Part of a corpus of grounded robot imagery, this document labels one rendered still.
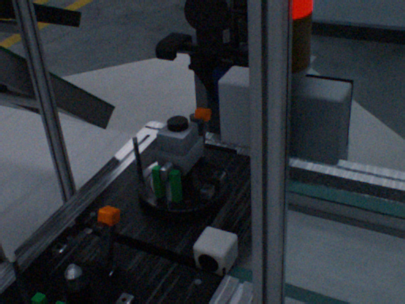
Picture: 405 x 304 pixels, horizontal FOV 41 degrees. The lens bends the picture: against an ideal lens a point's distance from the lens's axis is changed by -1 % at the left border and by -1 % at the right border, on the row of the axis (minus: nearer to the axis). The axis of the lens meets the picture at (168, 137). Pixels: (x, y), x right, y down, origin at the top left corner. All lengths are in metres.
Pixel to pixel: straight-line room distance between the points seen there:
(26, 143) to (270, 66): 0.85
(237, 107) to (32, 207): 0.59
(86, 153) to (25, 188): 0.15
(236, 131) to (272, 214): 0.09
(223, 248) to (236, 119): 0.21
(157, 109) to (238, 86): 0.77
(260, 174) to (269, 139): 0.04
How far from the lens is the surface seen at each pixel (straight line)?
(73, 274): 0.61
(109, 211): 0.64
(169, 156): 0.75
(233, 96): 0.52
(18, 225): 1.01
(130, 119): 1.24
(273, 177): 0.52
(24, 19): 0.77
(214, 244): 0.70
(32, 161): 1.17
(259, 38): 0.45
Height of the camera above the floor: 1.47
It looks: 32 degrees down
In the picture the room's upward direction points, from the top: 6 degrees counter-clockwise
